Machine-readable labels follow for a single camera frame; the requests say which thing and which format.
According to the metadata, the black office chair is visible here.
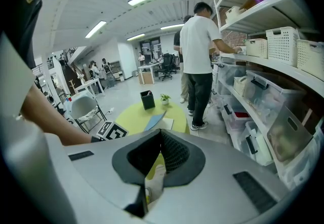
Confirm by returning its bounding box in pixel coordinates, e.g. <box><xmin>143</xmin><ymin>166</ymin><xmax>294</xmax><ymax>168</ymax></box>
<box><xmin>158</xmin><ymin>53</ymin><xmax>178</xmax><ymax>81</ymax></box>

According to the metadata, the row of clear storage bins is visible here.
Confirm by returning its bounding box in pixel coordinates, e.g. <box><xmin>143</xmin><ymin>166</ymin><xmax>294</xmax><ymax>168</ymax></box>
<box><xmin>212</xmin><ymin>62</ymin><xmax>324</xmax><ymax>191</ymax></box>

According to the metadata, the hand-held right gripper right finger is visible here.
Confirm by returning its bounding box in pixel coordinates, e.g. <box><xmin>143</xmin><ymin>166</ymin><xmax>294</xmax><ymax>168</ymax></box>
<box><xmin>149</xmin><ymin>129</ymin><xmax>289</xmax><ymax>224</ymax></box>

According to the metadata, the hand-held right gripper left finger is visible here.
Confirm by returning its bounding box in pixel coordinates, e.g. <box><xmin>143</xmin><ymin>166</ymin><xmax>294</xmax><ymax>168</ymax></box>
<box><xmin>47</xmin><ymin>128</ymin><xmax>163</xmax><ymax>224</ymax></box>

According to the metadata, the white metal shelf rack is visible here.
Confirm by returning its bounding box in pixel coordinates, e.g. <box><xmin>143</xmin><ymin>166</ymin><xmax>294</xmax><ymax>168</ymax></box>
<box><xmin>214</xmin><ymin>0</ymin><xmax>324</xmax><ymax>191</ymax></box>

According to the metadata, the round table with green cloth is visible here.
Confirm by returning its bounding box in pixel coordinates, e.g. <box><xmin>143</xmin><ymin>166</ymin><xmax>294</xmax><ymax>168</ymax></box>
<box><xmin>115</xmin><ymin>98</ymin><xmax>190</xmax><ymax>180</ymax></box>

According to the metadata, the cream perforated plastic basket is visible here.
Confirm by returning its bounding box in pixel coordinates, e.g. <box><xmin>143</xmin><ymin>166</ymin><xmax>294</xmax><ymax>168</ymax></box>
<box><xmin>245</xmin><ymin>38</ymin><xmax>268</xmax><ymax>59</ymax></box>
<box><xmin>296</xmin><ymin>39</ymin><xmax>324</xmax><ymax>74</ymax></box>
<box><xmin>233</xmin><ymin>76</ymin><xmax>248</xmax><ymax>97</ymax></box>
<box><xmin>225</xmin><ymin>6</ymin><xmax>246</xmax><ymax>24</ymax></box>

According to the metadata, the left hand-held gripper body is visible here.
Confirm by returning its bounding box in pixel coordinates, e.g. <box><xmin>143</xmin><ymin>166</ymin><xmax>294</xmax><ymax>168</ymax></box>
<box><xmin>96</xmin><ymin>121</ymin><xmax>129</xmax><ymax>141</ymax></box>

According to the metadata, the white desk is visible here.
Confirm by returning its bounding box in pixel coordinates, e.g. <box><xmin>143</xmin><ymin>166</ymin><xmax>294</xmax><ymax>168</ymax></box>
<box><xmin>138</xmin><ymin>62</ymin><xmax>163</xmax><ymax>85</ymax></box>
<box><xmin>74</xmin><ymin>78</ymin><xmax>106</xmax><ymax>97</ymax></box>

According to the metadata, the round table with pale cloth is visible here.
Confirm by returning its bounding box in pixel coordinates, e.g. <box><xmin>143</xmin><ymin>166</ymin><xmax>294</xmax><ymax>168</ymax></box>
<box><xmin>63</xmin><ymin>92</ymin><xmax>88</xmax><ymax>117</ymax></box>

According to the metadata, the white folding chair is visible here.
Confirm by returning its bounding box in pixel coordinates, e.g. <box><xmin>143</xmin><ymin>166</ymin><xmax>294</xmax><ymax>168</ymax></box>
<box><xmin>68</xmin><ymin>95</ymin><xmax>107</xmax><ymax>134</ymax></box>

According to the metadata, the person's left forearm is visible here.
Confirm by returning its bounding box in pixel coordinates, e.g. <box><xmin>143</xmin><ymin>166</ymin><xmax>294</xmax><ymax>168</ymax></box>
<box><xmin>20</xmin><ymin>83</ymin><xmax>93</xmax><ymax>146</ymax></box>

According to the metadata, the small potted plant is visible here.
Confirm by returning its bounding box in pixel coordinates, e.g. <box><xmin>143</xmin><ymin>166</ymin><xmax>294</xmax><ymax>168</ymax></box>
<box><xmin>160</xmin><ymin>93</ymin><xmax>172</xmax><ymax>106</ymax></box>

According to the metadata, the white perforated plastic basket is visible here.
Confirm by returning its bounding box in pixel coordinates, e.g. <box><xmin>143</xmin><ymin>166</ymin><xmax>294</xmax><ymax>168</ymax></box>
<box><xmin>265</xmin><ymin>26</ymin><xmax>301</xmax><ymax>67</ymax></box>

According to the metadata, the blue-covered paper notebook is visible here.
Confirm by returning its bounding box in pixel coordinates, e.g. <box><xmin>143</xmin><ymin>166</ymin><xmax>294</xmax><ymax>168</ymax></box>
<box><xmin>143</xmin><ymin>110</ymin><xmax>175</xmax><ymax>132</ymax></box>

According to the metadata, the black square pen holder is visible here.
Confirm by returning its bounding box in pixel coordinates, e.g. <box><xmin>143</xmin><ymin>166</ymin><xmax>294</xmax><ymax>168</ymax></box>
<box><xmin>140</xmin><ymin>90</ymin><xmax>156</xmax><ymax>110</ymax></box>

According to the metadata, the cardboard box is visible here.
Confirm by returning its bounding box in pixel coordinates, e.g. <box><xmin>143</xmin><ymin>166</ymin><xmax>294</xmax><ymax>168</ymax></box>
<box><xmin>138</xmin><ymin>72</ymin><xmax>155</xmax><ymax>85</ymax></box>

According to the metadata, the person's black shirt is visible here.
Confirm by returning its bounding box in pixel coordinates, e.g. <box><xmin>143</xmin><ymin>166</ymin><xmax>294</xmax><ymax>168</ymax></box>
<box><xmin>2</xmin><ymin>0</ymin><xmax>49</xmax><ymax>69</ymax></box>

